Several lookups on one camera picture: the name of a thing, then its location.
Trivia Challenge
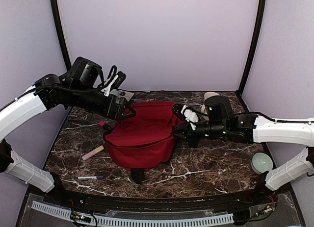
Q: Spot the red backpack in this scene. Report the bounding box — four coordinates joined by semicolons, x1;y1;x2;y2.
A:
103;101;182;184

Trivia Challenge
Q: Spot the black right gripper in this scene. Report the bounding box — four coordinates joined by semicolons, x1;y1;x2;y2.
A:
171;120;228;149

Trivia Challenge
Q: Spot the white pen purple cap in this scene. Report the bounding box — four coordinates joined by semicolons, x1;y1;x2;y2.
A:
78;176;104;180

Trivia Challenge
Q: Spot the white slotted cable duct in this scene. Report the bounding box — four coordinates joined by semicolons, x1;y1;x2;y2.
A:
31;201;234;227

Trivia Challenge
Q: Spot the white mug with red pattern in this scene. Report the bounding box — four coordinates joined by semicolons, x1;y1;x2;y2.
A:
201;92;219;114

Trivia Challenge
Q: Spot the pink capped black marker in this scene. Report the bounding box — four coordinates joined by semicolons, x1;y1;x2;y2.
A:
99;122;113;130

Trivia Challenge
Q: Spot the floral patterned square plate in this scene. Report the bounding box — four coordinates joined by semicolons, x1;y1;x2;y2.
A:
117;89;135;101

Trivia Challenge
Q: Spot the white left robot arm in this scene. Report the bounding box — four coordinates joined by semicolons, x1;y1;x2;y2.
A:
0;71;130;205

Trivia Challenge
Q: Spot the black enclosure frame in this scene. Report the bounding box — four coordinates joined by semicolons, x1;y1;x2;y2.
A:
34;0;264;210

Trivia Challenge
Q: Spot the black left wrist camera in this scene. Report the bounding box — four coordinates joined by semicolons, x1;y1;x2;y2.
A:
68;56;104;88

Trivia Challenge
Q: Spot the pink yellow highlighter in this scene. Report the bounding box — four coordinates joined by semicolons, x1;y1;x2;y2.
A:
82;146;104;161

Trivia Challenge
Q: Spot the pale green ceramic bowl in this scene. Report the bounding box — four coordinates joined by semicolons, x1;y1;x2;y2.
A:
109;89;119;97

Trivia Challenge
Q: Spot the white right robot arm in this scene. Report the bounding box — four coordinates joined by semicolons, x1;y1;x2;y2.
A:
171;103;314;204

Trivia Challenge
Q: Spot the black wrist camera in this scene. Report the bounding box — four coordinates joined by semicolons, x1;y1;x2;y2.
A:
204;95;234;123
68;56;104;88

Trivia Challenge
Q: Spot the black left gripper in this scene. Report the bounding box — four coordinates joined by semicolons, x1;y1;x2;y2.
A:
68;84;136;121

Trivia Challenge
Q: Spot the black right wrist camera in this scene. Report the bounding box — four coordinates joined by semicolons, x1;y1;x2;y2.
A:
204;95;234;123

